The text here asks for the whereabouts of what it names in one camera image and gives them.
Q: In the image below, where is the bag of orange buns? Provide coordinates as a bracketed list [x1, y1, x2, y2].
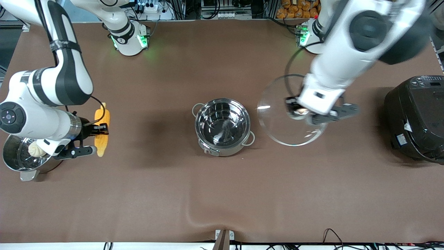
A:
[276, 0, 322, 19]

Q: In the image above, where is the looped black floor cable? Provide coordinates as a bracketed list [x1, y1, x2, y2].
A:
[321, 228, 344, 246]

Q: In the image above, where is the glass pot lid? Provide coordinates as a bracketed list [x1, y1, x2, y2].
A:
[256, 73, 328, 147]

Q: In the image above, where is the white power strip with plugs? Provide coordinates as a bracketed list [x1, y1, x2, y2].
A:
[136, 0, 164, 14]

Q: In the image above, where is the brown table mat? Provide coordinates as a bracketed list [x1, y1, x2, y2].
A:
[0, 19, 444, 243]

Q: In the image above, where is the metal table clamp bracket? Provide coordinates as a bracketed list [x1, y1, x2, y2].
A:
[214, 229, 235, 250]

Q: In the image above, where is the yellow corn cob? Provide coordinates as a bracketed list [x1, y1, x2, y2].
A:
[94, 102, 111, 158]

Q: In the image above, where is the steel steamer pot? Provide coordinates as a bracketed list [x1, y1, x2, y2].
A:
[2, 135, 66, 182]

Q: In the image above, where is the long white power strip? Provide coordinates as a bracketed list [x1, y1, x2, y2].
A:
[217, 12, 251, 19]

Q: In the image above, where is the black rice cooker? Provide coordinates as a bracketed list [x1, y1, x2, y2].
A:
[384, 74, 444, 165]

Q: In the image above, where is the steel pot with handles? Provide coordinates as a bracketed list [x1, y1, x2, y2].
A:
[191, 98, 256, 157]

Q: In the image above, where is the white steamed bun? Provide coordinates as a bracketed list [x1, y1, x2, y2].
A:
[27, 141, 48, 158]

